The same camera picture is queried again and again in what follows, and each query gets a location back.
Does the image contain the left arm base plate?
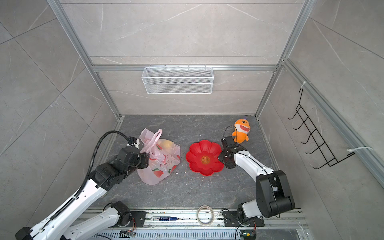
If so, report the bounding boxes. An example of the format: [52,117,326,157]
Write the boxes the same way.
[118,211,147,229]

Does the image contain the pink plastic bag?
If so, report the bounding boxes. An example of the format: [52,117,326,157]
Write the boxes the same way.
[137,129,181,186]

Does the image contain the white wire mesh basket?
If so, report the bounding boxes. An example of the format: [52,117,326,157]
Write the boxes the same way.
[142,66,214,95]

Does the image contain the red flower-shaped plate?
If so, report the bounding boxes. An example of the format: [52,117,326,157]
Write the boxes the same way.
[186,140,224,177]

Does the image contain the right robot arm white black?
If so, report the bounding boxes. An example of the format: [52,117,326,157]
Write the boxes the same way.
[219,136,296,224]

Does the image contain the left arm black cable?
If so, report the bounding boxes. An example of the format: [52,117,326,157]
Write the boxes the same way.
[74,130,136,197]

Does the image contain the cream fake pear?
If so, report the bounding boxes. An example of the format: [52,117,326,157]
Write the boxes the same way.
[158,139,175,151]

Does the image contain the black wire hook rack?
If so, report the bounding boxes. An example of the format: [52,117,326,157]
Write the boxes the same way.
[288,89,355,170]

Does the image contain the orange shark plush toy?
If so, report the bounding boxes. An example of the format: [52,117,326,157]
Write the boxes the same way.
[232,119,251,144]

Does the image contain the clear tape roll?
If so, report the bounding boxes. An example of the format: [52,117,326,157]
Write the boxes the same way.
[196,205,215,227]

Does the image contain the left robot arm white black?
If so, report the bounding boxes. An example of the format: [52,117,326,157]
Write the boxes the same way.
[15,145,149,240]

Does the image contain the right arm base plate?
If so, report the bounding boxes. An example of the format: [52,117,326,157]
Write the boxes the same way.
[221,209,265,227]

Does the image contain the blue marker pen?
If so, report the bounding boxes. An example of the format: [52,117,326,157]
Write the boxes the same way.
[151,216,178,222]

